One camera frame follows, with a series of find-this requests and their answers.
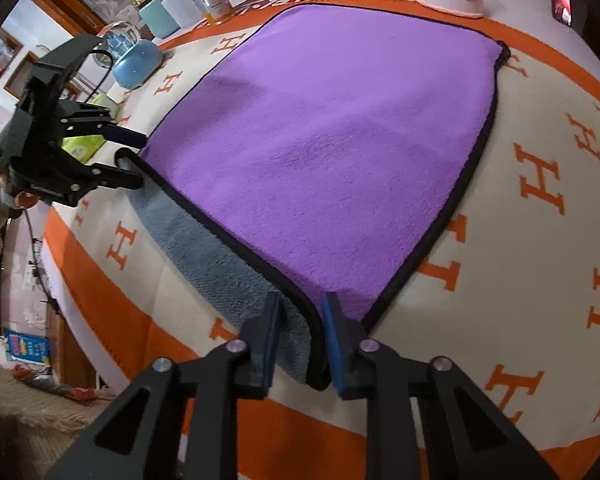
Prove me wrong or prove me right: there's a purple and grey towel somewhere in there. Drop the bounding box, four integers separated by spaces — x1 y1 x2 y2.
116 4 510 390

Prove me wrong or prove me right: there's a person's left hand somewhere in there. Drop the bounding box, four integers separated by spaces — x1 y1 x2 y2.
0 174 38 209

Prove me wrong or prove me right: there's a green tissue pack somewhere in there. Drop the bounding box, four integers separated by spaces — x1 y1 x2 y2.
62 92 120 162

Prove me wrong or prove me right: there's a blue castle snow globe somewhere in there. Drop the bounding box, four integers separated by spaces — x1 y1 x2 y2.
93 21 164 90

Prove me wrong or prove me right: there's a teal cup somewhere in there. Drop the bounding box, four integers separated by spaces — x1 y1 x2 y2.
138 0 180 39

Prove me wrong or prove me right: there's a white plastic bottle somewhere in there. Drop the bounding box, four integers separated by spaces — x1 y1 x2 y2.
161 0 202 29

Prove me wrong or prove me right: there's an orange H-pattern blanket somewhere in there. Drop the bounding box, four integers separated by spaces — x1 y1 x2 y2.
43 0 600 479

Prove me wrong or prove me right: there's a blue book on floor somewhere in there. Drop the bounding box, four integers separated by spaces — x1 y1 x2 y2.
4 330 50 367

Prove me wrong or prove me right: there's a black cable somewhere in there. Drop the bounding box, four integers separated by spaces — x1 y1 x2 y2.
23 209 62 316

